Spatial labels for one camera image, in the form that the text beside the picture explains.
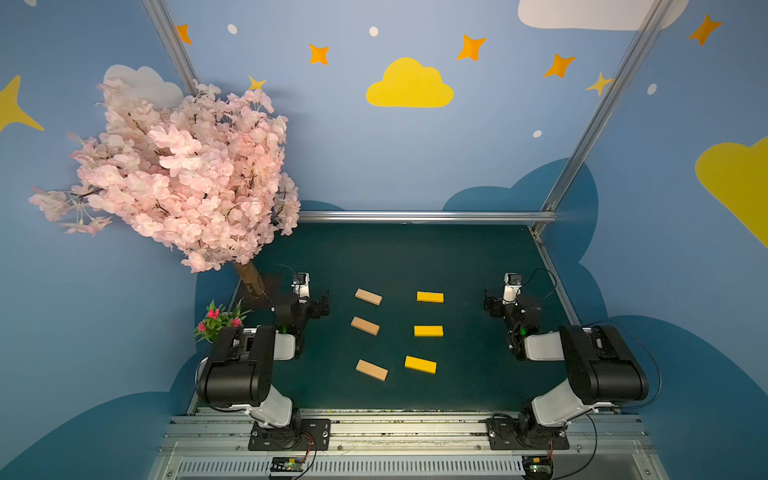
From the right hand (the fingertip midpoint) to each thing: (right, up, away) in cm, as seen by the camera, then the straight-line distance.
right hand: (505, 287), depth 95 cm
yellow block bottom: (-29, -22, -9) cm, 37 cm away
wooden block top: (-45, -4, +6) cm, 46 cm away
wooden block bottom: (-43, -23, -11) cm, 50 cm away
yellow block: (-25, -14, -2) cm, 29 cm away
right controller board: (-1, -43, -22) cm, 48 cm away
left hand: (-63, 0, -1) cm, 63 cm away
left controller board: (-63, -41, -23) cm, 79 cm away
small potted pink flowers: (-82, -6, -20) cm, 84 cm away
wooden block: (-45, -12, -2) cm, 47 cm away
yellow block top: (-23, -4, +3) cm, 24 cm away
